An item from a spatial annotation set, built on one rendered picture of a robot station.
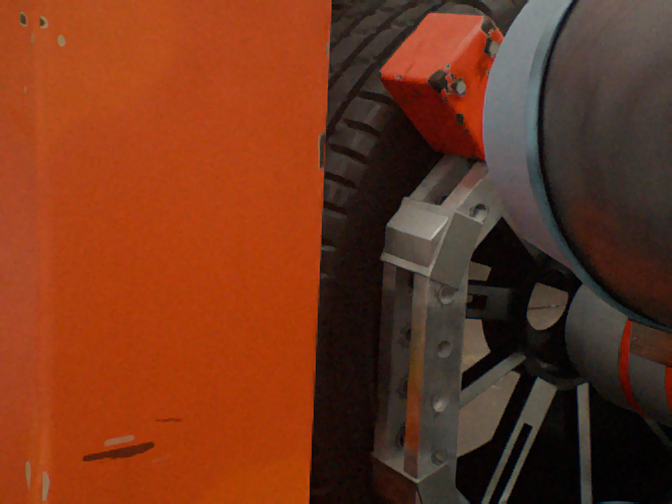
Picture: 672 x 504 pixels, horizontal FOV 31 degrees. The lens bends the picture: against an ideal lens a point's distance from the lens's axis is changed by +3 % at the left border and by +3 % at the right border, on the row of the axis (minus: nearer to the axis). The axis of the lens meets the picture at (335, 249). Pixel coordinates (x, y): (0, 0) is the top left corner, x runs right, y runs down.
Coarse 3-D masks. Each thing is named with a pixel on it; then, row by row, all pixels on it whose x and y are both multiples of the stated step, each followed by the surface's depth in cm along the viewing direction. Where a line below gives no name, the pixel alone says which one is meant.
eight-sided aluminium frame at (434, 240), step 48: (432, 192) 95; (480, 192) 92; (432, 240) 90; (480, 240) 93; (384, 288) 96; (432, 288) 91; (384, 336) 96; (432, 336) 92; (384, 384) 97; (432, 384) 93; (384, 432) 98; (432, 432) 94; (384, 480) 98; (432, 480) 95
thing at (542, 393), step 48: (480, 288) 108; (528, 288) 112; (576, 288) 121; (528, 336) 118; (480, 384) 111; (528, 384) 115; (576, 384) 118; (528, 432) 115; (576, 432) 119; (624, 432) 134; (480, 480) 114; (528, 480) 133; (576, 480) 121; (624, 480) 129
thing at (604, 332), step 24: (576, 312) 108; (600, 312) 105; (576, 336) 108; (600, 336) 104; (624, 336) 102; (576, 360) 109; (600, 360) 105; (624, 360) 102; (648, 360) 100; (600, 384) 106; (624, 384) 103; (648, 384) 101; (648, 408) 103
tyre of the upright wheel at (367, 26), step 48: (336, 0) 116; (384, 0) 111; (432, 0) 105; (480, 0) 100; (528, 0) 101; (336, 48) 107; (384, 48) 102; (336, 96) 102; (384, 96) 97; (336, 144) 98; (384, 144) 96; (336, 192) 96; (384, 192) 97; (336, 240) 96; (384, 240) 98; (336, 288) 97; (336, 336) 98; (336, 384) 99; (336, 432) 100; (336, 480) 101
